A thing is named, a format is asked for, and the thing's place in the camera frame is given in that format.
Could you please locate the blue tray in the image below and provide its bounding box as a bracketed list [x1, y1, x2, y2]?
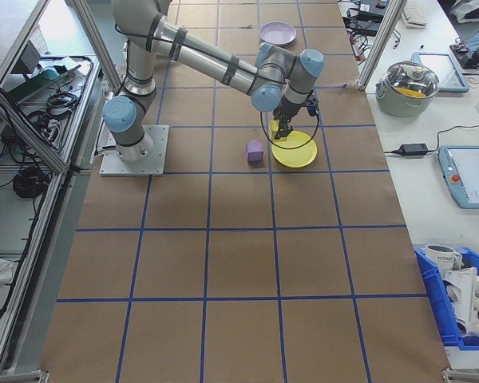
[410, 51, 472, 95]

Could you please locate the white power strip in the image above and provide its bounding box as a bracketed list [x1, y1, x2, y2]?
[38, 117, 65, 143]

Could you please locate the black cable bundle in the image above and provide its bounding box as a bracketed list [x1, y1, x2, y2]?
[43, 89, 85, 116]

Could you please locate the white plastic bag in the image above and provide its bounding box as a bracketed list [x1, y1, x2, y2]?
[450, 0, 479, 24]

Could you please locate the white mug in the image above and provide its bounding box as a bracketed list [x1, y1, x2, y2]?
[424, 243, 463, 273]

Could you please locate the yellow plate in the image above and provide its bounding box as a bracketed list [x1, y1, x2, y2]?
[271, 129, 319, 169]

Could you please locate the purple foam block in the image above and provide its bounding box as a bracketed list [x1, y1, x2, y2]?
[244, 140, 264, 164]

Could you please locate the white keyboard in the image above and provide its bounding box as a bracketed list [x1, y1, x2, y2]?
[401, 0, 429, 29]

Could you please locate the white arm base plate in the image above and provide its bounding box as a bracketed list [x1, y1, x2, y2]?
[99, 124, 171, 177]

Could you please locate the grey electronics box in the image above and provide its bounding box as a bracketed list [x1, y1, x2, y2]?
[10, 39, 46, 76]

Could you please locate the green flat board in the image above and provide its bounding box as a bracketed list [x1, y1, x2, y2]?
[6, 65, 83, 95]

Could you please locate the V-shaped aluminium frame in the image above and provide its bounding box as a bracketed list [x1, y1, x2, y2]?
[0, 0, 121, 383]

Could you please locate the black power brick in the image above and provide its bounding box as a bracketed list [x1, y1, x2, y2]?
[353, 19, 380, 38]

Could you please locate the white plastic pipe fitting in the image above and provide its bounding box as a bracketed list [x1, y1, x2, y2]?
[442, 266, 479, 341]

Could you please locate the steel pot with lid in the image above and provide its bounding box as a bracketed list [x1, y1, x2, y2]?
[374, 60, 441, 118]

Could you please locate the red wire bundle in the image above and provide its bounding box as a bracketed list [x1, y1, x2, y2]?
[350, 31, 370, 63]

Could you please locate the aluminium profile post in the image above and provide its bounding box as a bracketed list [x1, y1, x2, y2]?
[357, 0, 409, 92]

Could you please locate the thin black adapter cable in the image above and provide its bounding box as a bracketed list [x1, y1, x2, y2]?
[384, 125, 479, 156]

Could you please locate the black coiled cable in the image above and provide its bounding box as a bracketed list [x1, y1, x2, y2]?
[12, 165, 46, 199]

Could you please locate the blue plastic bin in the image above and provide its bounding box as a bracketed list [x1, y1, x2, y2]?
[414, 246, 479, 351]

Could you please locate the blue teach pendant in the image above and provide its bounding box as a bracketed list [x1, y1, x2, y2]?
[437, 144, 479, 210]

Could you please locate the black box with white label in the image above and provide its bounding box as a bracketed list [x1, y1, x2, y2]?
[357, 0, 391, 22]

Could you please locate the black power adapter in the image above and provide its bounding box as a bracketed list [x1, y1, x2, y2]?
[398, 142, 430, 157]

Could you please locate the purple plate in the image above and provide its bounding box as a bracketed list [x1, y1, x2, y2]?
[259, 21, 299, 48]

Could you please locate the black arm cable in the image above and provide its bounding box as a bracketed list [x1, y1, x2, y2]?
[114, 23, 321, 152]

